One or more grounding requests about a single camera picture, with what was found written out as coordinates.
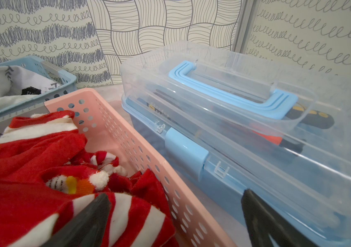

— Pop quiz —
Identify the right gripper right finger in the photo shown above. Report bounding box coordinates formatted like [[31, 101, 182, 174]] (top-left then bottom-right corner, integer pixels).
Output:
[[241, 189, 316, 247]]

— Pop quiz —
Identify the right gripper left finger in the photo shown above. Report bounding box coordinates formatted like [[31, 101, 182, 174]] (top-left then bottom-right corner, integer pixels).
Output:
[[42, 194, 112, 247]]

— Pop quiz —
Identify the red patterned sock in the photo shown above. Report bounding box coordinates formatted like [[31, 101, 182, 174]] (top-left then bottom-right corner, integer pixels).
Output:
[[41, 151, 167, 208]]

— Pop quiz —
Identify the red santa striped sock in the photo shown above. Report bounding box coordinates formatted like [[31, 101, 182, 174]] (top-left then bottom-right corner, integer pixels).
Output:
[[0, 111, 178, 247]]

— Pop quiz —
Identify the white sock black pattern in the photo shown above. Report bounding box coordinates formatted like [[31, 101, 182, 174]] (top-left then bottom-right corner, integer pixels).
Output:
[[0, 65, 60, 110]]

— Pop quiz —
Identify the pink plastic basket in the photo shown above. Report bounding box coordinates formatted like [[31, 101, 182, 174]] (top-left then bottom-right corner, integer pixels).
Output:
[[44, 86, 235, 247]]

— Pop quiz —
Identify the blue plastic basket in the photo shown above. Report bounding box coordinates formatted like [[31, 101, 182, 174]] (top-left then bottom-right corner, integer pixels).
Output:
[[0, 56, 76, 118]]

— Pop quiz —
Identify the clear plastic tool box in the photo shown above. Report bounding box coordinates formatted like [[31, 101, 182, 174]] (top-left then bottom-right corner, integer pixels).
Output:
[[120, 41, 351, 247]]

